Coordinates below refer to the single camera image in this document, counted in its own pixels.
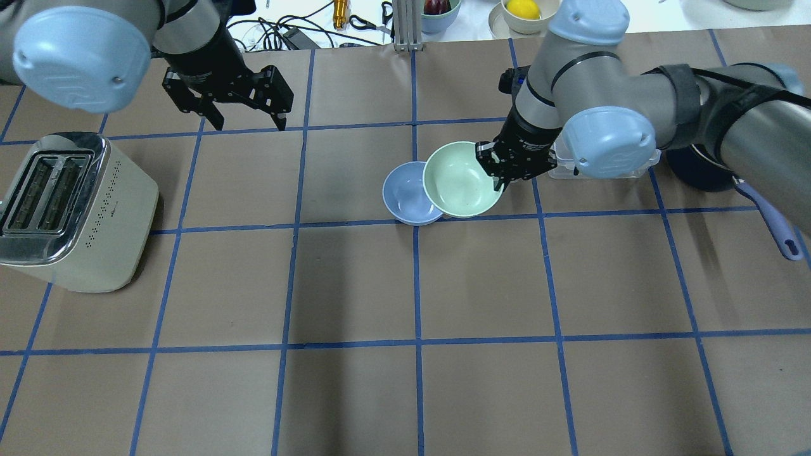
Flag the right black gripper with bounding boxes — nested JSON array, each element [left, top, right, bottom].
[[475, 107, 562, 193]]

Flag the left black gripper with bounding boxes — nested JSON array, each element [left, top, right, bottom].
[[162, 25, 295, 132]]

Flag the green bowl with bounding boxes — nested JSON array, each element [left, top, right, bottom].
[[423, 141, 503, 219]]

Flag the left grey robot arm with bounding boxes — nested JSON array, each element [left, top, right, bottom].
[[1, 1, 295, 130]]

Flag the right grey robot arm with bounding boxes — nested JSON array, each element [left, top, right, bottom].
[[476, 1, 810, 232]]

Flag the blue bowl with fruit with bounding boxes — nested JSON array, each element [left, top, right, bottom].
[[421, 0, 461, 35]]

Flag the beige bowl with lemon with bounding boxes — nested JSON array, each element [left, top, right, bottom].
[[499, 1, 561, 35]]

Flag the clear plastic food container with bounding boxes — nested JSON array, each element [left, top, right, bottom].
[[548, 134, 661, 179]]

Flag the beige plate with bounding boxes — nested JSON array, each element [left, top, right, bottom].
[[489, 1, 561, 39]]

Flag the yellow lemon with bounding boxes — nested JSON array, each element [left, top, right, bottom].
[[505, 0, 542, 20]]

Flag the cream chrome toaster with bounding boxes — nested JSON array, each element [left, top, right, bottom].
[[1, 132, 159, 293]]

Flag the dark blue saucepan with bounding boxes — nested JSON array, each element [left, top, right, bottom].
[[663, 144, 805, 262]]

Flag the tangled black cables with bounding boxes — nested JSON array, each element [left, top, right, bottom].
[[225, 0, 393, 53]]

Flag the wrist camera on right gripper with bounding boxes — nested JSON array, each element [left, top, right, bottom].
[[498, 66, 530, 99]]

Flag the aluminium frame post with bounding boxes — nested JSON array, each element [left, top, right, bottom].
[[392, 0, 423, 53]]

